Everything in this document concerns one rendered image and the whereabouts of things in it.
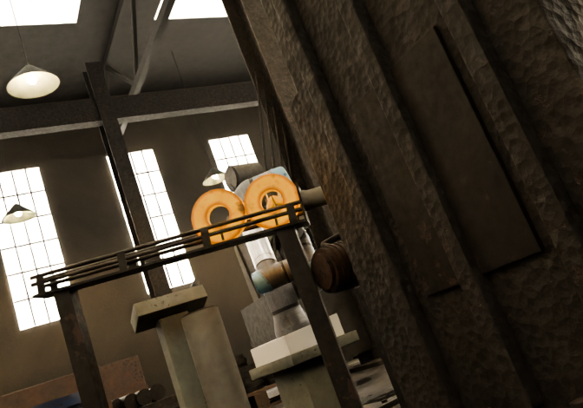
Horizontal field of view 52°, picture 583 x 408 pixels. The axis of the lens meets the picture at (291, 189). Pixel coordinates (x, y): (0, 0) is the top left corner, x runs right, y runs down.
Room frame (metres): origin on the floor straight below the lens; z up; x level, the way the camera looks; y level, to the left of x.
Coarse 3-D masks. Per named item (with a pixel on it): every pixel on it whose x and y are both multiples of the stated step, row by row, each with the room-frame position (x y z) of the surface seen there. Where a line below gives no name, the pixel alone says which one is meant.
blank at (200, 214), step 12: (216, 192) 1.63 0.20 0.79; (228, 192) 1.62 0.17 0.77; (204, 204) 1.63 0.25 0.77; (216, 204) 1.63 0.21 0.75; (228, 204) 1.62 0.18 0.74; (240, 204) 1.62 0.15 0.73; (192, 216) 1.63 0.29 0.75; (204, 216) 1.63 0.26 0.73; (216, 228) 1.63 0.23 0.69; (240, 228) 1.63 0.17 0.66; (216, 240) 1.63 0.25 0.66
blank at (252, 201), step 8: (264, 176) 1.62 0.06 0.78; (272, 176) 1.62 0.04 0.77; (280, 176) 1.61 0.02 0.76; (256, 184) 1.62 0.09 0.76; (264, 184) 1.62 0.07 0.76; (272, 184) 1.62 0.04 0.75; (280, 184) 1.62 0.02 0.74; (288, 184) 1.61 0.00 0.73; (248, 192) 1.62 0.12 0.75; (256, 192) 1.62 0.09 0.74; (264, 192) 1.62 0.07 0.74; (280, 192) 1.62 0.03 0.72; (288, 192) 1.61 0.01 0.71; (296, 192) 1.61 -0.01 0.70; (248, 200) 1.62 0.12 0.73; (256, 200) 1.62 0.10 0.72; (288, 200) 1.62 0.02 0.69; (296, 200) 1.61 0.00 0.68; (248, 208) 1.62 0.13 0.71; (256, 208) 1.62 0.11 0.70; (256, 216) 1.62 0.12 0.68; (264, 216) 1.62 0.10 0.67; (256, 224) 1.62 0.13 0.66; (264, 224) 1.62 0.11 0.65; (272, 224) 1.62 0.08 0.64; (280, 224) 1.62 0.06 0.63
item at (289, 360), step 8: (344, 336) 2.32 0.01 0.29; (352, 336) 2.34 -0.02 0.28; (344, 344) 2.31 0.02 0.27; (296, 352) 2.18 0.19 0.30; (304, 352) 2.20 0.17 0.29; (312, 352) 2.22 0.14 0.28; (320, 352) 2.24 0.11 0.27; (280, 360) 2.22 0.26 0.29; (288, 360) 2.18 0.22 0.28; (296, 360) 2.17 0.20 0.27; (304, 360) 2.19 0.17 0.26; (256, 368) 2.36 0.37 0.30; (264, 368) 2.32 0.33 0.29; (272, 368) 2.27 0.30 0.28; (280, 368) 2.23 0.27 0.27; (256, 376) 2.38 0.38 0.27; (264, 376) 2.34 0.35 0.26
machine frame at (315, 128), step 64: (320, 0) 1.18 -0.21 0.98; (384, 0) 1.04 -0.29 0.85; (448, 0) 0.90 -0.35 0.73; (512, 0) 0.84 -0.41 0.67; (576, 0) 0.86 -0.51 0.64; (320, 64) 1.25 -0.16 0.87; (384, 64) 1.08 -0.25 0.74; (448, 64) 0.97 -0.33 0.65; (512, 64) 0.88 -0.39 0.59; (576, 64) 0.82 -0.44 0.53; (320, 128) 1.33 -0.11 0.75; (384, 128) 1.15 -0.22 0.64; (448, 128) 1.02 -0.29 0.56; (512, 128) 0.89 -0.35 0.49; (576, 128) 0.85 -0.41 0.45; (384, 192) 1.21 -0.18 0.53; (448, 192) 1.07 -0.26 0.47; (512, 192) 0.96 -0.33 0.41; (576, 192) 0.89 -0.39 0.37; (384, 256) 1.25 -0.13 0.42; (448, 256) 1.10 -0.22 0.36; (512, 256) 1.01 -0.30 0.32; (576, 256) 0.89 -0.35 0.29; (384, 320) 1.37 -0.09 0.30; (448, 320) 1.21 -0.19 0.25; (512, 320) 1.08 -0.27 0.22; (576, 320) 0.97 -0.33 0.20; (448, 384) 1.25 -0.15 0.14; (512, 384) 1.09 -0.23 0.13; (576, 384) 1.02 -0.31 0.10
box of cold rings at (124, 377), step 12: (120, 360) 4.96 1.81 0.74; (132, 360) 5.01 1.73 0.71; (108, 372) 4.90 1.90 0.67; (120, 372) 4.95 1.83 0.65; (132, 372) 5.00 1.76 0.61; (108, 384) 4.89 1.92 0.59; (120, 384) 4.93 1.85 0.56; (132, 384) 4.99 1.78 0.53; (144, 384) 5.04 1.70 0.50; (108, 396) 4.87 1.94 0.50; (120, 396) 4.91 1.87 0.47
